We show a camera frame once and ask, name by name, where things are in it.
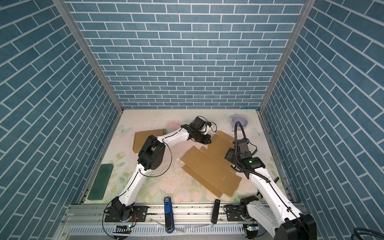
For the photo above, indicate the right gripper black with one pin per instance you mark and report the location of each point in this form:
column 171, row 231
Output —
column 229, row 154

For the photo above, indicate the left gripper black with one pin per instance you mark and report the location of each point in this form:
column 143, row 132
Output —
column 205, row 140

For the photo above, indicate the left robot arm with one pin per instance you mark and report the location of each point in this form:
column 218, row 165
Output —
column 120, row 209

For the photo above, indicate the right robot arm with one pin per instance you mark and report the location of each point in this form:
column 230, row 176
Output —
column 282, row 220

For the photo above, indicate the lavender ceramic cup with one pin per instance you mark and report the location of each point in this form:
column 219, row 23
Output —
column 239, row 118

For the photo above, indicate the blue black handheld tool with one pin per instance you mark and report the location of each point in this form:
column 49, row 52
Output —
column 169, row 218

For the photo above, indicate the dark green flat object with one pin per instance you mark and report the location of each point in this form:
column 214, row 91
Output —
column 101, row 182

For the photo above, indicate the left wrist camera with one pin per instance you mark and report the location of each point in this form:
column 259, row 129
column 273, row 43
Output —
column 199, row 123

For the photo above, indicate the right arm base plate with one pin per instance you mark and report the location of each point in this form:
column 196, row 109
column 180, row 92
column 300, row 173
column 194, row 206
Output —
column 236, row 213

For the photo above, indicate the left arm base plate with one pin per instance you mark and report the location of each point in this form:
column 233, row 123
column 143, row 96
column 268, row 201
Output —
column 131, row 214

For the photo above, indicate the aluminium front rail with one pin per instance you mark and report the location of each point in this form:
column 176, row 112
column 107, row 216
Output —
column 184, row 213

